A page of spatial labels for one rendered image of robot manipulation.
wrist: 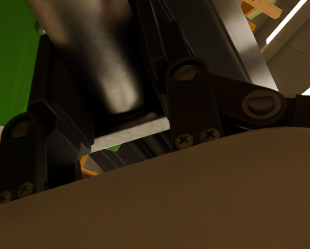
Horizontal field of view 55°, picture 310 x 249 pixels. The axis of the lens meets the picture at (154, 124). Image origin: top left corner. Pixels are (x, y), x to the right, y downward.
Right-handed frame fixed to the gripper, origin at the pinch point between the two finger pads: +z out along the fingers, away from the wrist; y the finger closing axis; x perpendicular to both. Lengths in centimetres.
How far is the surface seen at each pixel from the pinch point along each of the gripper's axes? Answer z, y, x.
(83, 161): 331, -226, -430
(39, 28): 7.4, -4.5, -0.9
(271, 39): 468, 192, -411
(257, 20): 772, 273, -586
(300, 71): 428, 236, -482
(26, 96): 7.5, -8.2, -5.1
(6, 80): 7.6, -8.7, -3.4
